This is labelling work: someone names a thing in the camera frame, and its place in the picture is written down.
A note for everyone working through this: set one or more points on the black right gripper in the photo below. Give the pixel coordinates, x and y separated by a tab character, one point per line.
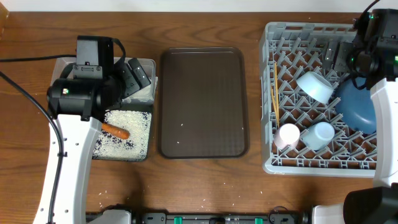
340	64

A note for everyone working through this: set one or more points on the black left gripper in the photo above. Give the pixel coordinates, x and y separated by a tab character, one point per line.
133	83

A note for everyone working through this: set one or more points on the light blue bowl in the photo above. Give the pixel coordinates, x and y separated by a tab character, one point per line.
316	86

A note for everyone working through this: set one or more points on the dark blue plate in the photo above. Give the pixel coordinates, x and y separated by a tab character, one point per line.
356	107

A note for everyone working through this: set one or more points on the orange carrot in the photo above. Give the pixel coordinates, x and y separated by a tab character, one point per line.
115	131

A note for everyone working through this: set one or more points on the light blue plastic cup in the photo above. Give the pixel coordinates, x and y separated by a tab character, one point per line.
319	136

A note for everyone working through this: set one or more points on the pink plastic cup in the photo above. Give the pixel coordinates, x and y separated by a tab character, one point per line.
287	135

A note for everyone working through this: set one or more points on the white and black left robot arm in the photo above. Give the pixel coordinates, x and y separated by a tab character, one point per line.
75	108

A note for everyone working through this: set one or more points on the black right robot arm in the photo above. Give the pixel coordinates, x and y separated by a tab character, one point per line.
373	56

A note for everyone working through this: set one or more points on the grey dishwasher rack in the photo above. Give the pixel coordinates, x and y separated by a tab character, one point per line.
298	48

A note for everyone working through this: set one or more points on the clear plastic bin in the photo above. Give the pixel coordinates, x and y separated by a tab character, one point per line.
145	96

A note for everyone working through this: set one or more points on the brown plastic serving tray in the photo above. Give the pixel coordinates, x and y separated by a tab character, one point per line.
202	104

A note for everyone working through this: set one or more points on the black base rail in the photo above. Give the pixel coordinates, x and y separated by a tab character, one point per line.
278	215

